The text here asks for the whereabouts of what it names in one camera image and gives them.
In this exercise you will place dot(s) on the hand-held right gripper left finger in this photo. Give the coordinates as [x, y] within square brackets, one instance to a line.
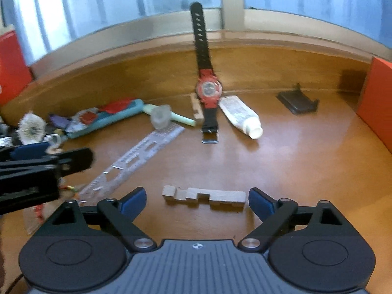
[134, 203]

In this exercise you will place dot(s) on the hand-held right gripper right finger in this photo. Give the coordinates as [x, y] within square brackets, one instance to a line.
[260, 203]

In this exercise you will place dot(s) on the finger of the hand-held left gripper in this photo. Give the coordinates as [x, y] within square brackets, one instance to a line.
[73, 160]
[30, 151]

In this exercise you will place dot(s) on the long notched wooden block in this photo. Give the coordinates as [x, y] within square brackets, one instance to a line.
[226, 197]

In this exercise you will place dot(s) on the white toothpaste tube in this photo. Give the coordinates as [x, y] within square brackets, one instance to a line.
[237, 111]

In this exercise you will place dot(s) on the small wooden block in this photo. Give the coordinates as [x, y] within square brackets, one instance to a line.
[196, 113]

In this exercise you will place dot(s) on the wooden desktop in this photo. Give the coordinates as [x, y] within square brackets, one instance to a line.
[306, 165]

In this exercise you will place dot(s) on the frayed white shuttlecock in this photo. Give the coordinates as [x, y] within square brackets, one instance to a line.
[30, 127]

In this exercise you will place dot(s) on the small purple object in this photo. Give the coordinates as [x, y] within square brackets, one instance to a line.
[59, 121]

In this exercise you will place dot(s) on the small red packet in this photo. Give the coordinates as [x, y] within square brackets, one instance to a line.
[88, 118]

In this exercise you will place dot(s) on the transparent plastic ruler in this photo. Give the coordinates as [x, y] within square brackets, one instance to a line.
[137, 153]

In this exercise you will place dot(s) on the blue tray with items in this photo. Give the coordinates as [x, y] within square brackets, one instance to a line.
[122, 115]

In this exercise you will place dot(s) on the red fabric piece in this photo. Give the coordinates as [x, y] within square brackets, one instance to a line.
[118, 105]

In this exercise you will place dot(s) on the red cardboard box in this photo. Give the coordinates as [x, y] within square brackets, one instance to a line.
[12, 67]

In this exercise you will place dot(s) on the clear plastic cap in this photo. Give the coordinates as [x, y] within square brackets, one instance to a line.
[160, 117]

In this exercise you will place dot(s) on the mint green tube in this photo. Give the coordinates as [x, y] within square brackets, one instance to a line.
[183, 119]

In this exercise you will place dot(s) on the black phone stand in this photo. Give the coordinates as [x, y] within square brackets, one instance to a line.
[295, 101]

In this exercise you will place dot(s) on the red and black wristwatch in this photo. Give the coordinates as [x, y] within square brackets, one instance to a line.
[209, 89]

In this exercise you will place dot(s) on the orange box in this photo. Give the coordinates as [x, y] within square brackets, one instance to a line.
[378, 104]

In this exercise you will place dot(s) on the metal window frame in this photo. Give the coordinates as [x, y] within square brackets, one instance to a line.
[232, 3]

